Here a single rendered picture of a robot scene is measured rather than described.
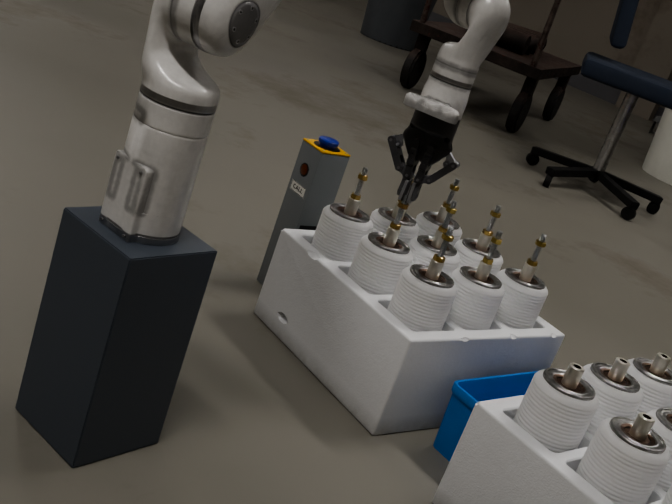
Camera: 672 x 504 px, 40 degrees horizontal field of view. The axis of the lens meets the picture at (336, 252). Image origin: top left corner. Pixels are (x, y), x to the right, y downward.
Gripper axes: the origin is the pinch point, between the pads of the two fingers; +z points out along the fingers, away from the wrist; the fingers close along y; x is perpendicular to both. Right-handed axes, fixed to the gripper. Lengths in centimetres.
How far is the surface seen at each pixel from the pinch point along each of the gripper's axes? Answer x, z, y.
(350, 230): -2.2, 11.4, 7.7
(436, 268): 7.2, 8.0, -10.3
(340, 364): 10.1, 29.5, -1.9
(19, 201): -2, 35, 74
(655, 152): -359, 23, -38
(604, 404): 17.6, 12.6, -41.7
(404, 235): -12.9, 11.5, 0.5
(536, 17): -670, -7, 94
